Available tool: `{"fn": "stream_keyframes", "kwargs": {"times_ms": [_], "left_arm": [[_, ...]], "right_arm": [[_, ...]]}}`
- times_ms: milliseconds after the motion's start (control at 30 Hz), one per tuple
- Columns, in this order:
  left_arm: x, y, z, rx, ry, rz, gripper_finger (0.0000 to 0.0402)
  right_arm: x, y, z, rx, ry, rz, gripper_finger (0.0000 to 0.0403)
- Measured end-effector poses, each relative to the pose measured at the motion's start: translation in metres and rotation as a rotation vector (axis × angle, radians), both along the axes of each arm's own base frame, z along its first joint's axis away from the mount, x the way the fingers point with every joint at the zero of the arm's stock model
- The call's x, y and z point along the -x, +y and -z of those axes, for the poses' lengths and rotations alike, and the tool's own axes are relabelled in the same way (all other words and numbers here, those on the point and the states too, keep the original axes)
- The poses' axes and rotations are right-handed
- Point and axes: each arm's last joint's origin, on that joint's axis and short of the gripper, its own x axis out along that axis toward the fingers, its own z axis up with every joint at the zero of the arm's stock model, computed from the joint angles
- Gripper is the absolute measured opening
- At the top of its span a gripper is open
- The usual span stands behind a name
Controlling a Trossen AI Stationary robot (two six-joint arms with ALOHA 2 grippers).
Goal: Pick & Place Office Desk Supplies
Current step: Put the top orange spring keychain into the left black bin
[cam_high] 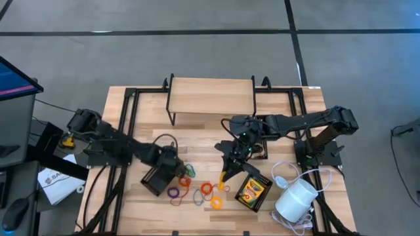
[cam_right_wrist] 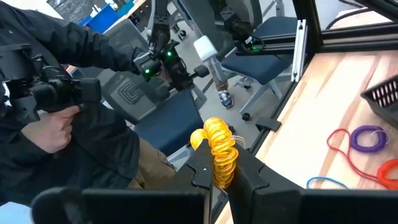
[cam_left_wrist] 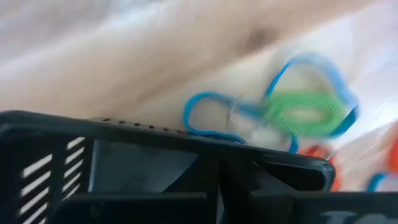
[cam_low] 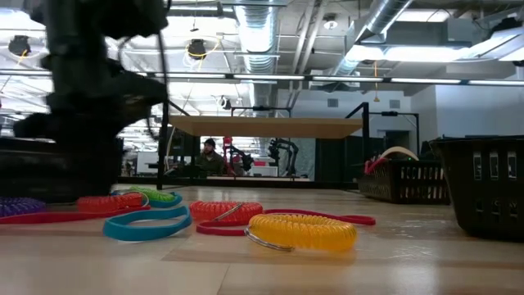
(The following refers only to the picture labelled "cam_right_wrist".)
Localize red rubber band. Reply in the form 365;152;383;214
326;128;398;187

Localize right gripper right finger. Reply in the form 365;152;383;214
226;147;301;224

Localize blue gray office chair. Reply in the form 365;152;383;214
178;0;299;118
101;18;208;158

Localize blue storage bins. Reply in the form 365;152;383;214
77;0;136;34

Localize person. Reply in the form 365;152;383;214
0;0;177;207
207;57;234;110

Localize black slotted plastic basket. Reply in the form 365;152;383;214
360;74;398;129

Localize person's hand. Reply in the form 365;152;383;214
21;105;82;154

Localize purple coil keychain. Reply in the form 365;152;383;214
350;124;391;154

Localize silver aluminium bracket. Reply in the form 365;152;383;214
291;19;309;83

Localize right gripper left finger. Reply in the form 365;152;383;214
167;140;215;190

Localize wide light blue rubber band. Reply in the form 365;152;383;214
306;176;351;190

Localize orange coil keychain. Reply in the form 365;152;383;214
376;158;398;190

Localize white armrest pad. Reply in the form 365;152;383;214
193;34;219;62

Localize black leader arm handle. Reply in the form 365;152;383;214
0;43;102;125
132;0;211;91

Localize yellow coil keychain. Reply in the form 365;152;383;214
190;117;247;190

